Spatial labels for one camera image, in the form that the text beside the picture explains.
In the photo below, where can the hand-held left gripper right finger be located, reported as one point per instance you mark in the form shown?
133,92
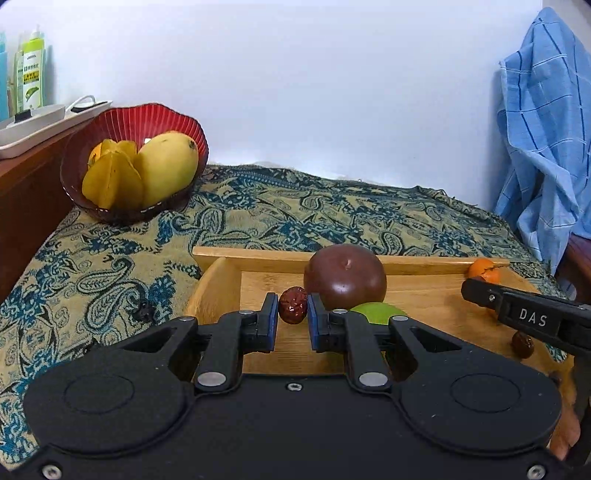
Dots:
315,323

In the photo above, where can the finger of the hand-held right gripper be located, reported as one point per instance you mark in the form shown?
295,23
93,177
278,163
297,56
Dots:
482,293

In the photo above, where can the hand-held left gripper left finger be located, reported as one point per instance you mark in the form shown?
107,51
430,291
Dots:
270,323

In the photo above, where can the red date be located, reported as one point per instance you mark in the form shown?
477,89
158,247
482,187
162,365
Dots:
293,307
522,345

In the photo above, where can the wooden tray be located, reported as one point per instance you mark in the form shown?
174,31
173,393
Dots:
270,277

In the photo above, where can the person's right hand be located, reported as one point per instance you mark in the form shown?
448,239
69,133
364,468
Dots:
565,424

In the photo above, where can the small tangerine with stem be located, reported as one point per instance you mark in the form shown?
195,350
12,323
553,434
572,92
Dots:
482,268

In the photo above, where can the dark purple round fruit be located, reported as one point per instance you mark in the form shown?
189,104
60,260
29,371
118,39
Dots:
346,277

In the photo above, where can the wooden chair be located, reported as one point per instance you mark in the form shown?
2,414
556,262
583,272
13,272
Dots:
579,263

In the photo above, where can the paisley blanket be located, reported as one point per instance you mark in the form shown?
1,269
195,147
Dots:
277,207

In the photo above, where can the blue plaid cloth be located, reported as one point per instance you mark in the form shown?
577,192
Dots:
545,138

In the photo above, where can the yellow mango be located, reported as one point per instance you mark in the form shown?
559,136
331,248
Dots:
166,166

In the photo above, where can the yellow starfruit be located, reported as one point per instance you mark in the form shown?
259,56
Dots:
113,180

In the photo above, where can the red ribbed bowl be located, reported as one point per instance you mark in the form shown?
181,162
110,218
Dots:
120,115

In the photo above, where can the wooden cabinet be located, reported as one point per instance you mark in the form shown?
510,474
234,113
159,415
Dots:
27,207

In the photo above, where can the green label bottle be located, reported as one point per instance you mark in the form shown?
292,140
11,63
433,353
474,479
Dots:
32,69

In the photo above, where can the blue bottle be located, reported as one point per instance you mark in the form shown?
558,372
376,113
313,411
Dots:
3,83

